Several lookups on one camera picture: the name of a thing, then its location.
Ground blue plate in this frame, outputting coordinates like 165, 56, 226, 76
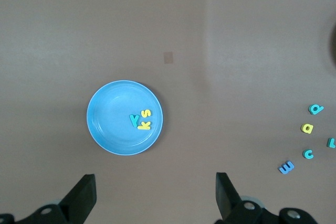
86, 80, 164, 156

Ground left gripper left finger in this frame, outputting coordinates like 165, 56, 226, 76
18, 173, 97, 224

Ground blue letter E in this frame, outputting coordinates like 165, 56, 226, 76
278, 160, 295, 175

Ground brown square tape patch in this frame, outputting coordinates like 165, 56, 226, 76
163, 51, 174, 65

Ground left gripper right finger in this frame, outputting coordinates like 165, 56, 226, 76
215, 172, 265, 224

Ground yellow letter a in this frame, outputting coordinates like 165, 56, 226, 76
301, 123, 315, 134

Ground teal letter p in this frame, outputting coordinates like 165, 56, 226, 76
307, 104, 324, 115

